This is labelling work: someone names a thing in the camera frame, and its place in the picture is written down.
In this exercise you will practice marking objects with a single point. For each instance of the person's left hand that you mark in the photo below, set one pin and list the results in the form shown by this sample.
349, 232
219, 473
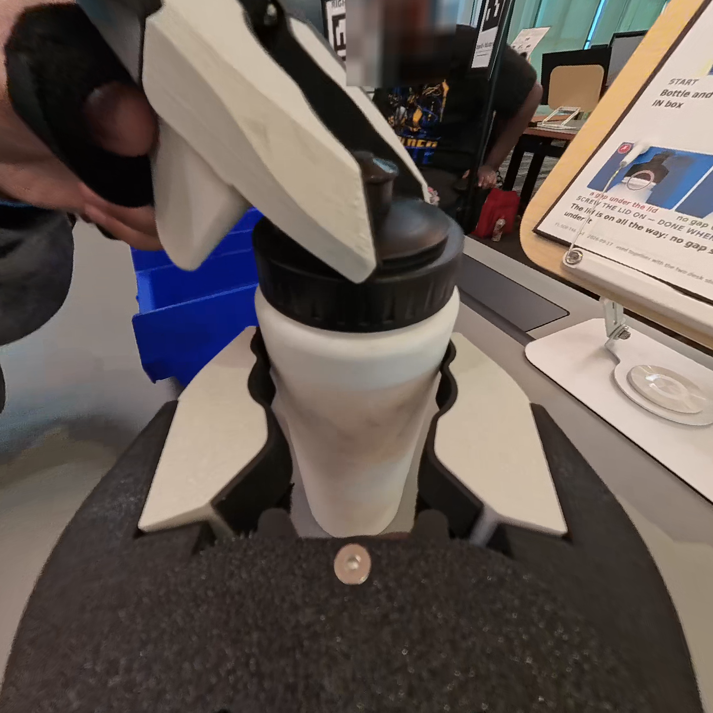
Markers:
117, 122

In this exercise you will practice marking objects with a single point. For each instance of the blue storage bin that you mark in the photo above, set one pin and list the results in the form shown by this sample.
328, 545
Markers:
189, 323

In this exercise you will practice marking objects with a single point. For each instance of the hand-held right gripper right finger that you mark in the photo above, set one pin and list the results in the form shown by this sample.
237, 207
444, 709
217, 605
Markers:
496, 445

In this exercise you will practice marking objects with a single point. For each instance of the small clear bottle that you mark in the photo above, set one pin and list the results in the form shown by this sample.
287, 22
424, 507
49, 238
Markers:
498, 229

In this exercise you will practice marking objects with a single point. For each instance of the black pole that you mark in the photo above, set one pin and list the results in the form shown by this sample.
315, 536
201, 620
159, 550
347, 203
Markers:
490, 139

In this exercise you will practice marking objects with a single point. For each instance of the background instruction sheets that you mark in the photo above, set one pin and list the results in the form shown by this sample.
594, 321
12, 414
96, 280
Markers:
529, 40

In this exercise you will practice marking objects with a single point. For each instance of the pole marker sign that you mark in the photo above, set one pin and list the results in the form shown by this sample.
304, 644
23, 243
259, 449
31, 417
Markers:
490, 33

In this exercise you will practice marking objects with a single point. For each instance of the red bag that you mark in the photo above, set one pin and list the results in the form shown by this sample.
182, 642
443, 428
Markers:
504, 206

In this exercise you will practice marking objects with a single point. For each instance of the instruction sheet on stand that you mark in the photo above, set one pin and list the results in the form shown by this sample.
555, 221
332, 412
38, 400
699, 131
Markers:
568, 156

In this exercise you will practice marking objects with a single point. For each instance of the white plastic bottle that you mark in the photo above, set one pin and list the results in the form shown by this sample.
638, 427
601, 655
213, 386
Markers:
356, 379

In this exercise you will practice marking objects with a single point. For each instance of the background wooden desk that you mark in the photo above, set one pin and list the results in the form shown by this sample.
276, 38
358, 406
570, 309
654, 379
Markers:
546, 133

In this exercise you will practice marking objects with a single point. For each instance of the white stand base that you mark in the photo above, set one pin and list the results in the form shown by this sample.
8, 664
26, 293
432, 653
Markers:
568, 367

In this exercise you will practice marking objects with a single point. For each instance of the background wooden document stand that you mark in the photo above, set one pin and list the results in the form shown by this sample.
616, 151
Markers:
576, 86

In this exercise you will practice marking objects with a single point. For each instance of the black framed marker sign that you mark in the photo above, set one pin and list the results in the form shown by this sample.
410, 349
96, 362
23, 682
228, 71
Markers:
334, 28

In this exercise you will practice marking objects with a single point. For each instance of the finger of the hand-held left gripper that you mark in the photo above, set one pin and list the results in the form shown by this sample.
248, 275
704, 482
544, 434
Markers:
356, 106
250, 122

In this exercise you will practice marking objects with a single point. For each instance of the printed instruction sheet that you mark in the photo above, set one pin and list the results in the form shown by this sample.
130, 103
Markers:
668, 139

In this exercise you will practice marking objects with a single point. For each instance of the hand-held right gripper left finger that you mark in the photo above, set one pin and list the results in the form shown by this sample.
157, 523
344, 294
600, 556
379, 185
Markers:
206, 445

